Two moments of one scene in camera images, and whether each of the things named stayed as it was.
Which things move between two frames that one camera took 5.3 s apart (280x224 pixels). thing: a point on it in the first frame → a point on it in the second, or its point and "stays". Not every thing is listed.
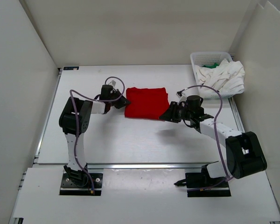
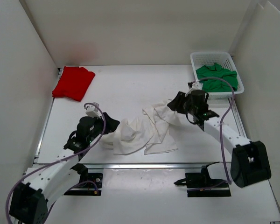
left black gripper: [122, 101] → [111, 124]
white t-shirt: [229, 76] → [150, 131]
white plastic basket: [206, 58] stays
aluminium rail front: [168, 165] stays
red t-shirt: [146, 103] → [73, 83]
